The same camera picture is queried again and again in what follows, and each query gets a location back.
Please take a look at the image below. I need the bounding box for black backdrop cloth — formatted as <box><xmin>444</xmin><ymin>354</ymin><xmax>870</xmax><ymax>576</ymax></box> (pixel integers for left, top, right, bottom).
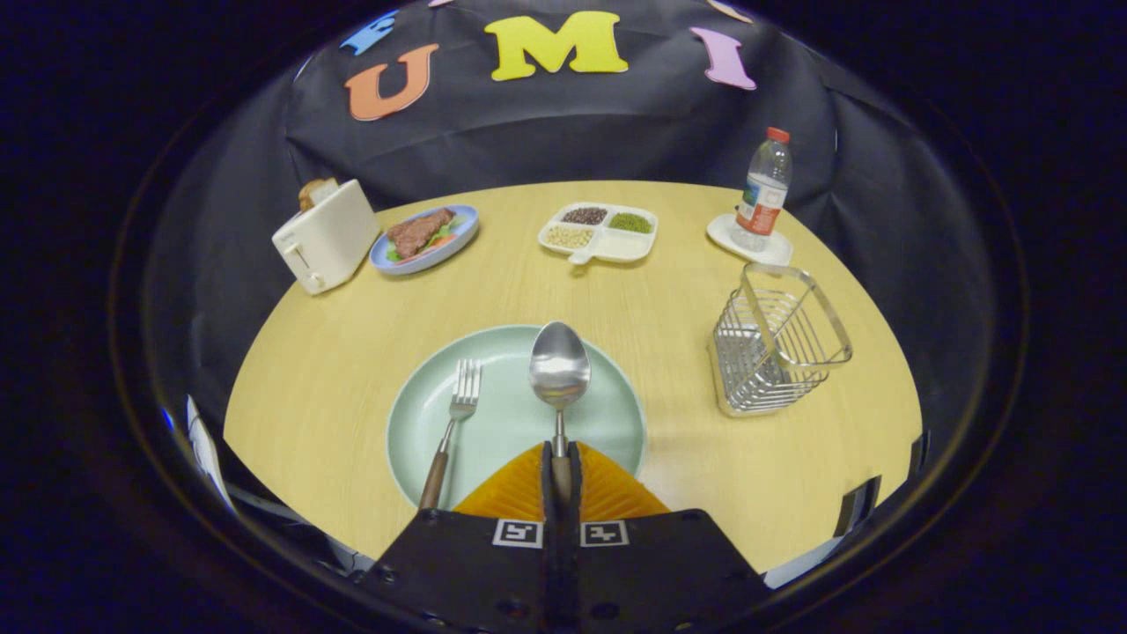
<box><xmin>145</xmin><ymin>0</ymin><xmax>996</xmax><ymax>494</ymax></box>

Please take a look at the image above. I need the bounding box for white panel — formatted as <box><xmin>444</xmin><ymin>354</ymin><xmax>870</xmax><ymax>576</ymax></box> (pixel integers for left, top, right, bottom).
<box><xmin>185</xmin><ymin>394</ymin><xmax>237</xmax><ymax>512</ymax></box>

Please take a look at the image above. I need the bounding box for blue oval plate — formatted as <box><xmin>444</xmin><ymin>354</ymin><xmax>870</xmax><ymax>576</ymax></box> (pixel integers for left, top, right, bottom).
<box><xmin>369</xmin><ymin>204</ymin><xmax>481</xmax><ymax>276</ymax></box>

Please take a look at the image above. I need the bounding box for wooden-handled metal spoon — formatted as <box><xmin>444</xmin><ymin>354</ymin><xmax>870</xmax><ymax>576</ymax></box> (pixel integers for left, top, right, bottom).
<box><xmin>528</xmin><ymin>321</ymin><xmax>593</xmax><ymax>512</ymax></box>

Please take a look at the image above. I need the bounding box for white toaster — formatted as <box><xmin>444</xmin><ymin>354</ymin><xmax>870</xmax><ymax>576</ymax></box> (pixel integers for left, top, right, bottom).
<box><xmin>271</xmin><ymin>179</ymin><xmax>382</xmax><ymax>296</ymax></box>

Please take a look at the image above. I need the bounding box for white divided dish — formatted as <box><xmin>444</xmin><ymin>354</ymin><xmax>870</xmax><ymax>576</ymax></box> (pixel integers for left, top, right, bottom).
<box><xmin>538</xmin><ymin>203</ymin><xmax>659</xmax><ymax>266</ymax></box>

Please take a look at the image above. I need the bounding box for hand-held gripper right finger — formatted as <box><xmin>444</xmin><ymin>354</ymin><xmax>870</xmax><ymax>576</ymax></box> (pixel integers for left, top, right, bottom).
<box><xmin>563</xmin><ymin>440</ymin><xmax>771</xmax><ymax>634</ymax></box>

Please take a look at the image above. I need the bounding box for clear plastic water bottle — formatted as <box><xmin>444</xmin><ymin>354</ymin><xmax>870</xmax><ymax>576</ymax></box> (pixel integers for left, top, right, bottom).
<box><xmin>731</xmin><ymin>127</ymin><xmax>793</xmax><ymax>253</ymax></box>

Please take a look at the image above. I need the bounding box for white square coaster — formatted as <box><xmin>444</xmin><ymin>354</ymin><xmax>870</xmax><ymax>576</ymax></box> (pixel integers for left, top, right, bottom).
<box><xmin>706</xmin><ymin>213</ymin><xmax>794</xmax><ymax>267</ymax></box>

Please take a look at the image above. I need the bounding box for brown steak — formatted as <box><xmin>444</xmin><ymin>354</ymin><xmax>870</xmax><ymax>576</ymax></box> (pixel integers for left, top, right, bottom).
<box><xmin>387</xmin><ymin>208</ymin><xmax>457</xmax><ymax>261</ymax></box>

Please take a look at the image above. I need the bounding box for metal wire cutlery basket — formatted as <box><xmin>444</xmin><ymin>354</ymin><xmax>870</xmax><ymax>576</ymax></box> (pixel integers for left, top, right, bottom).
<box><xmin>710</xmin><ymin>262</ymin><xmax>854</xmax><ymax>418</ymax></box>

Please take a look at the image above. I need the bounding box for wooden-handled metal fork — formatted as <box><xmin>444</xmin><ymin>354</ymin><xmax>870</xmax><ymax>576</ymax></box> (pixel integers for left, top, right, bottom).
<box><xmin>417</xmin><ymin>358</ymin><xmax>483</xmax><ymax>512</ymax></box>

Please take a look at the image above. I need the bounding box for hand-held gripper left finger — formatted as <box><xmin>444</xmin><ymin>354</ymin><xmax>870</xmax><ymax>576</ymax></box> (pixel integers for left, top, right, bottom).
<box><xmin>352</xmin><ymin>440</ymin><xmax>564</xmax><ymax>634</ymax></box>

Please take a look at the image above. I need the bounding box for small black box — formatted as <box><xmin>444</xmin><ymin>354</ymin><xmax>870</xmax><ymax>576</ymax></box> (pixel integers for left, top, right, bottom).
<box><xmin>832</xmin><ymin>475</ymin><xmax>882</xmax><ymax>538</ymax></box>

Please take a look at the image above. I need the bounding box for pale green round plate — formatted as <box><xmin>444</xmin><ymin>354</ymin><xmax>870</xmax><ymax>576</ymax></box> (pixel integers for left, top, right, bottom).
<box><xmin>386</xmin><ymin>324</ymin><xmax>649</xmax><ymax>512</ymax></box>

